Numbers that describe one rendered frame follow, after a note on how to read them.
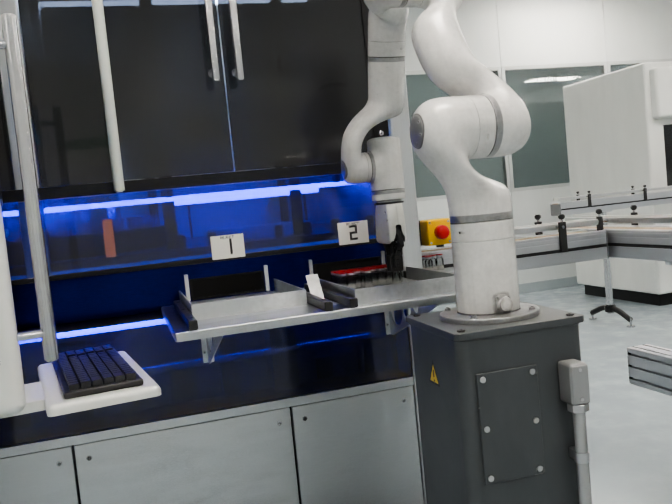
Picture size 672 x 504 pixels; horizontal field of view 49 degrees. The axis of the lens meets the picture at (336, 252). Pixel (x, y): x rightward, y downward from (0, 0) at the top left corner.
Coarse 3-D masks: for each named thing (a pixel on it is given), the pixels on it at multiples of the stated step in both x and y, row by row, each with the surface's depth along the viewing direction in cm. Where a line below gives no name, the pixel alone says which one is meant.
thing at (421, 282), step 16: (416, 272) 192; (432, 272) 182; (336, 288) 173; (352, 288) 162; (368, 288) 160; (384, 288) 161; (400, 288) 162; (416, 288) 163; (432, 288) 165; (448, 288) 166
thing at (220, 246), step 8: (216, 240) 187; (224, 240) 188; (232, 240) 188; (240, 240) 189; (216, 248) 187; (224, 248) 188; (232, 248) 189; (240, 248) 189; (216, 256) 188; (224, 256) 188; (232, 256) 189; (240, 256) 189
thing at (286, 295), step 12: (276, 288) 198; (288, 288) 184; (300, 288) 171; (204, 300) 194; (216, 300) 191; (228, 300) 163; (240, 300) 164; (252, 300) 164; (264, 300) 165; (276, 300) 166; (288, 300) 167; (300, 300) 168; (192, 312) 161; (204, 312) 161; (216, 312) 162; (228, 312) 163; (240, 312) 164
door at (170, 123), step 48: (48, 0) 175; (144, 0) 181; (192, 0) 184; (48, 48) 175; (96, 48) 178; (144, 48) 181; (192, 48) 185; (48, 96) 176; (96, 96) 179; (144, 96) 182; (192, 96) 185; (48, 144) 176; (96, 144) 179; (144, 144) 182; (192, 144) 186
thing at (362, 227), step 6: (348, 222) 197; (354, 222) 198; (360, 222) 198; (366, 222) 199; (342, 228) 197; (348, 228) 197; (354, 228) 198; (360, 228) 198; (366, 228) 199; (342, 234) 197; (348, 234) 197; (354, 234) 198; (360, 234) 198; (366, 234) 199; (342, 240) 197; (348, 240) 197; (354, 240) 198; (360, 240) 198; (366, 240) 199
